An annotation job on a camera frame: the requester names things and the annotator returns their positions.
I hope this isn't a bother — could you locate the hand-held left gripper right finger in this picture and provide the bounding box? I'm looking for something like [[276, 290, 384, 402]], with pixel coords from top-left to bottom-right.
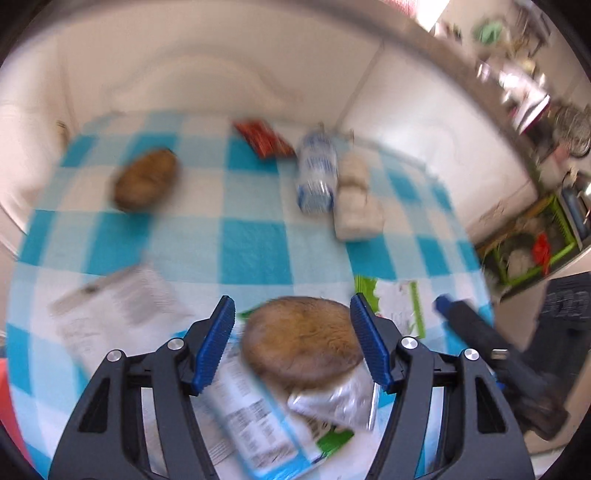
[[349, 293, 536, 480]]

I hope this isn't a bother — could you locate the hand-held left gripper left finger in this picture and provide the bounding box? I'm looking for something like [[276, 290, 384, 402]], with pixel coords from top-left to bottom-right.
[[48, 295, 238, 480]]

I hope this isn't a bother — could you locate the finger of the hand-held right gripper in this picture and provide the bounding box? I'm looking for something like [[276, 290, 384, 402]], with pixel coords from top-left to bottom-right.
[[433, 295, 509, 365]]

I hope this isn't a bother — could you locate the green white wrapper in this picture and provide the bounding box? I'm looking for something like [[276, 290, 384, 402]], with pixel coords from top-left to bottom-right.
[[355, 275, 428, 342]]

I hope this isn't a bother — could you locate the round brown flatbread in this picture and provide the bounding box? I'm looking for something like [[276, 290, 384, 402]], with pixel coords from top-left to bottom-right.
[[241, 296, 365, 388]]

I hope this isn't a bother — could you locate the blue white carton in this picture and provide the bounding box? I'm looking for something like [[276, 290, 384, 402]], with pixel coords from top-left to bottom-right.
[[203, 323, 324, 478]]

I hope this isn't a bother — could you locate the silver foil packet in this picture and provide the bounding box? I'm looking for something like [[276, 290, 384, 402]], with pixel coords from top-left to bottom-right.
[[287, 364, 382, 432]]

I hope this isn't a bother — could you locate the white paper leaflet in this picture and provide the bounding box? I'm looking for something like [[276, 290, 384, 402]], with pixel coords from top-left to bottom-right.
[[48, 265, 195, 370]]

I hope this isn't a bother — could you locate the red plastic item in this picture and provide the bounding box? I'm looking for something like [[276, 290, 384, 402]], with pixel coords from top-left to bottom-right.
[[531, 233, 553, 273]]

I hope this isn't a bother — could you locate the blue white checkered tablecloth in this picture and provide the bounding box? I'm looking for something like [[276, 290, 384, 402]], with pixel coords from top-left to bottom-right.
[[7, 108, 497, 480]]

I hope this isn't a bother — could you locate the green plastic basket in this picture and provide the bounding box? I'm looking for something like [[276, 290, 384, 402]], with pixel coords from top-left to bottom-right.
[[478, 194, 585, 296]]

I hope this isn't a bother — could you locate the white wrapped bundle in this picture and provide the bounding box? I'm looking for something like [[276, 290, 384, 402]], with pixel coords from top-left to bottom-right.
[[333, 152, 386, 241]]

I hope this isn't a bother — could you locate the brown potato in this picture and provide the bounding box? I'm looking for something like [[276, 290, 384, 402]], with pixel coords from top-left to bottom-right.
[[112, 148, 180, 213]]

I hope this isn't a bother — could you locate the clear plastic bottle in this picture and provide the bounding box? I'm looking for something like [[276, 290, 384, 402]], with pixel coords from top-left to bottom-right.
[[294, 124, 340, 214]]

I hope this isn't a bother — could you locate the white cabinet door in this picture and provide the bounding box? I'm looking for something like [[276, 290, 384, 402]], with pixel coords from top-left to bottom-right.
[[55, 28, 384, 134], [0, 60, 75, 259], [342, 55, 539, 232]]

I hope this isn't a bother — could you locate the red snack packet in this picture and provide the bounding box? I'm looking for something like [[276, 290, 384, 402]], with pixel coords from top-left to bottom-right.
[[232, 119, 296, 160]]

